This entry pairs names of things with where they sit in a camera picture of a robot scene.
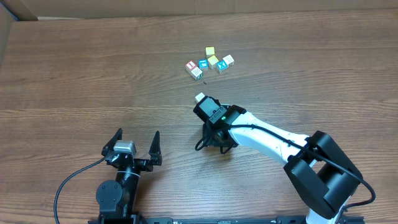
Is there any white block far right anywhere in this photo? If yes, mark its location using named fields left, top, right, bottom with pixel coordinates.
left=223, top=55, right=234, bottom=67

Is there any cardboard wall panel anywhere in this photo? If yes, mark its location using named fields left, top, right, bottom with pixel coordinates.
left=1, top=0, right=397, bottom=21

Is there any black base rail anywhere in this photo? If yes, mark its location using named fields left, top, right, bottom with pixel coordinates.
left=87, top=214, right=365, bottom=224

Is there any yellow block far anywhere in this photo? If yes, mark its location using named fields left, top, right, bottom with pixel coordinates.
left=205, top=47, right=215, bottom=58

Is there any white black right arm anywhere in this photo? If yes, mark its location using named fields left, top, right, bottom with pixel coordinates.
left=194, top=103, right=364, bottom=223

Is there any yellow block near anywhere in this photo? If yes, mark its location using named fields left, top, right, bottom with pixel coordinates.
left=207, top=55, right=219, bottom=69

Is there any red I block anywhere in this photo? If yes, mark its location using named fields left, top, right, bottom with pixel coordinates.
left=185, top=60, right=197, bottom=73

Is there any yellow block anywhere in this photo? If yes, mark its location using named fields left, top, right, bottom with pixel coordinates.
left=205, top=47, right=215, bottom=58
left=207, top=55, right=219, bottom=69

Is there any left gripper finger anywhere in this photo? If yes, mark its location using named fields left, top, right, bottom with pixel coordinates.
left=149, top=131, right=162, bottom=166
left=101, top=128, right=123, bottom=156

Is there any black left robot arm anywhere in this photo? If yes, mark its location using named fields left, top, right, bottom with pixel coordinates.
left=88, top=129, right=162, bottom=224

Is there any white block frog picture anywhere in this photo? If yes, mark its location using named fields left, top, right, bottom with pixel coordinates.
left=195, top=92, right=205, bottom=103

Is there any blue letter block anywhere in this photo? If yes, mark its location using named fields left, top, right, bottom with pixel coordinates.
left=198, top=59, right=209, bottom=71

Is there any white block green side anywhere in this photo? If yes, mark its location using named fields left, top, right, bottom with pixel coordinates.
left=189, top=67, right=203, bottom=80

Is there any blue X block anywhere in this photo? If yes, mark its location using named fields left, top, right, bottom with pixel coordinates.
left=216, top=60, right=228, bottom=74

